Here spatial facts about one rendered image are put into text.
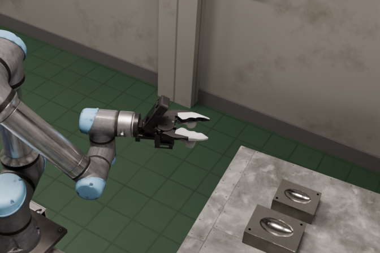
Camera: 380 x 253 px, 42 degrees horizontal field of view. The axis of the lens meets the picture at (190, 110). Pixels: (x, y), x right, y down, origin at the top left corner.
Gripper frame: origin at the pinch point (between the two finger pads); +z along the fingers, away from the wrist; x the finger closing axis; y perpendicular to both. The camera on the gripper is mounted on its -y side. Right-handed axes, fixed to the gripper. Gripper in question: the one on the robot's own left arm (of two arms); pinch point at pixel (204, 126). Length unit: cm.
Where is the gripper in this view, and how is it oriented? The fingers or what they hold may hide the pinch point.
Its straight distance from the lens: 139.1
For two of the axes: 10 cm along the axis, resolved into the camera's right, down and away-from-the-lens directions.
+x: -0.8, 7.2, -6.9
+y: -0.4, 6.9, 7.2
